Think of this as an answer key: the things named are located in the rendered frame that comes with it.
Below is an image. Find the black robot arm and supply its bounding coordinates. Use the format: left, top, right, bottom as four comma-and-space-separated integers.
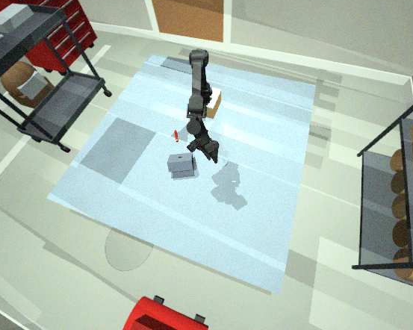
186, 49, 213, 152

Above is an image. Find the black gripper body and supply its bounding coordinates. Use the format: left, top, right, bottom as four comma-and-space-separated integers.
194, 128, 220, 152

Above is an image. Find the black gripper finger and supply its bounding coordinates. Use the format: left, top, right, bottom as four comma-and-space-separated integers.
198, 148, 211, 161
205, 147, 219, 164

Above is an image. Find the grey square panel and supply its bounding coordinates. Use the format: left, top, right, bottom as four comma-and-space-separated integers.
167, 152, 194, 178

